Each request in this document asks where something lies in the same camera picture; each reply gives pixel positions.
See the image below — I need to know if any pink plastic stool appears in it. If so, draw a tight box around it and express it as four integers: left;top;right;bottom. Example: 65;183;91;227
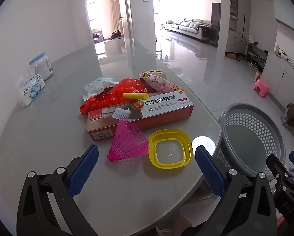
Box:
253;79;270;97

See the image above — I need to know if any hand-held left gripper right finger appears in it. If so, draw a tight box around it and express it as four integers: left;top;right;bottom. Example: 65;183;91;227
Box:
195;146;277;236

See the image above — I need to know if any shoe rack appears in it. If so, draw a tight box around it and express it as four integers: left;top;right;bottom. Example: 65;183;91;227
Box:
245;43;269;69

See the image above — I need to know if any blue white wet wipe packet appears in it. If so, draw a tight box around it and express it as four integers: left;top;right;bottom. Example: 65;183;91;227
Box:
83;77;119;101

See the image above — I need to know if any tall wall shelf cabinet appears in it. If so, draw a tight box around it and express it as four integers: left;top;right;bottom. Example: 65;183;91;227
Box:
229;0;251;54

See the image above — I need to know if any pink plastic shuttlecock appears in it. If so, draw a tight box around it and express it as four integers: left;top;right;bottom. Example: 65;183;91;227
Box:
107;119;150;163

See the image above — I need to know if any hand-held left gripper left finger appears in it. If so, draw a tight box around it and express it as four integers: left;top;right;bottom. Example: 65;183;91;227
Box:
16;145;99;236

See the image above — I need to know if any white jar with blue lid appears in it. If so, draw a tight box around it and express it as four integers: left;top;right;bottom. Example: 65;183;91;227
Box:
28;52;53;81

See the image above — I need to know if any white sideboard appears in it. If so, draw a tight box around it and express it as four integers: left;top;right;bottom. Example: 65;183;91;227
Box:
259;51;294;113

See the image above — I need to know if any yellow square plastic lid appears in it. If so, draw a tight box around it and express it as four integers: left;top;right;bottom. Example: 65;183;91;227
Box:
148;129;194;169

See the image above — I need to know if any pink snack packet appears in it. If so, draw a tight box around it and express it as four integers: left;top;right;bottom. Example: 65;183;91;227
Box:
139;71;187;95

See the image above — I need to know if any white blue tissue pack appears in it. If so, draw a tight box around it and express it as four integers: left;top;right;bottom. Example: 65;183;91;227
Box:
16;69;45;107

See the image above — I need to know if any white door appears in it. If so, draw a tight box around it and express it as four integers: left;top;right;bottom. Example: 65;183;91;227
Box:
124;0;136;62

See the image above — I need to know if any grey perforated plastic basket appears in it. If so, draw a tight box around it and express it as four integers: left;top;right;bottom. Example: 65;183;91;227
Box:
212;103;286;177

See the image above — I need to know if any grey sofa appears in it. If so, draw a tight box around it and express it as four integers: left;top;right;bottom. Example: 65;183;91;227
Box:
165;18;212;42

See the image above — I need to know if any red toothpaste box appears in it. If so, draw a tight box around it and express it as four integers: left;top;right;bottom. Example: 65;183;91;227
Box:
86;90;195;142

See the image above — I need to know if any beige plush toy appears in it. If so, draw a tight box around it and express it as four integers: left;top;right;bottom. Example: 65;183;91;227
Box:
147;69;167;79

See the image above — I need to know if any beige curtain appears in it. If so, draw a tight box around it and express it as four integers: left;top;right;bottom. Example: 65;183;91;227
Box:
109;0;122;32

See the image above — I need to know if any red plastic bag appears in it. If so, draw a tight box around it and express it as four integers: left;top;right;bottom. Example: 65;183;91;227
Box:
79;78;150;116

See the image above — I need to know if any brown cloth bag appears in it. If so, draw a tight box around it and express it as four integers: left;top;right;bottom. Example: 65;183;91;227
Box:
281;103;294;129

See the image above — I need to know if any yellow plastic stick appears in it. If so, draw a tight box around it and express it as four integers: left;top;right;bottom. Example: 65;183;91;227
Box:
122;93;149;100

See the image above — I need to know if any dark tall cabinet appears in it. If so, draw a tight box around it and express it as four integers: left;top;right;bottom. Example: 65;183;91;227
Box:
211;2;221;48

